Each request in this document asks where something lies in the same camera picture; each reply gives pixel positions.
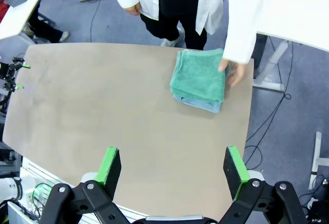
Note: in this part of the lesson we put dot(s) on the white table leg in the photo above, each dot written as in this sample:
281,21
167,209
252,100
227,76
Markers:
318,152

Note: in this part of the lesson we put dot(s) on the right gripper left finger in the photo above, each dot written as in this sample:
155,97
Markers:
108,172

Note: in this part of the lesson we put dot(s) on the white side table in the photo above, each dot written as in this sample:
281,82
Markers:
23,13
295,8

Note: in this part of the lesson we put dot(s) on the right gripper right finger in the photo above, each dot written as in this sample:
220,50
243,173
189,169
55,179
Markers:
236,172

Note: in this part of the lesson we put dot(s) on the red object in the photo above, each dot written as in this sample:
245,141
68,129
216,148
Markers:
6,5

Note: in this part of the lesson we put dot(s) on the light blue terry towel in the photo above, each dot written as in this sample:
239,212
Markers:
203,107

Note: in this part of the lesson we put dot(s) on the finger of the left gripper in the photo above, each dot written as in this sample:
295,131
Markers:
12,85
18,63

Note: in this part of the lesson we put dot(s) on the person in black trousers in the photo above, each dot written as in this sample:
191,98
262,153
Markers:
46,30

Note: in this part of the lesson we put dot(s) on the green terry towel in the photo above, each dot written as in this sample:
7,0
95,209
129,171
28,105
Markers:
198,75

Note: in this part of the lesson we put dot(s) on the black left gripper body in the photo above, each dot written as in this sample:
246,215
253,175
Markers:
5,75

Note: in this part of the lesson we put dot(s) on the person's right hand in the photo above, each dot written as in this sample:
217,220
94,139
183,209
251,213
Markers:
133,9

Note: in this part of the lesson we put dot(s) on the person's left hand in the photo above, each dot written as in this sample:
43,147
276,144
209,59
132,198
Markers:
237,72

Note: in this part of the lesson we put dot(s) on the person in white shirt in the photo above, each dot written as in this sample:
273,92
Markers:
213,3

